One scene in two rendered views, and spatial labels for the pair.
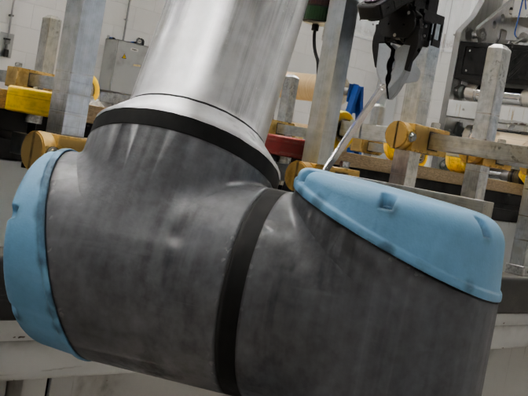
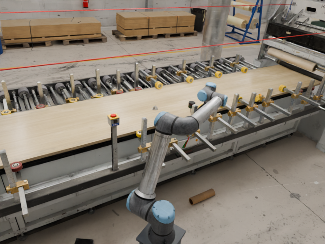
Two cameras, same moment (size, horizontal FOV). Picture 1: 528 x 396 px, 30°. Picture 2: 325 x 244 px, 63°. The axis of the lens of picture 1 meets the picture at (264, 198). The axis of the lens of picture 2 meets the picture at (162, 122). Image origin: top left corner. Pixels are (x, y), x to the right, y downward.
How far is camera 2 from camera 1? 1.49 m
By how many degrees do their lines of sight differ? 32
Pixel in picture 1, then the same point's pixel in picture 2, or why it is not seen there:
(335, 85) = not seen: hidden behind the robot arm
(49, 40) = (153, 69)
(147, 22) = not seen: outside the picture
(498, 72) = (235, 99)
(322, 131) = not seen: hidden behind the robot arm
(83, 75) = (144, 140)
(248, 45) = (149, 186)
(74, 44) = (142, 136)
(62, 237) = (131, 207)
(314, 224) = (153, 214)
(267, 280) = (148, 218)
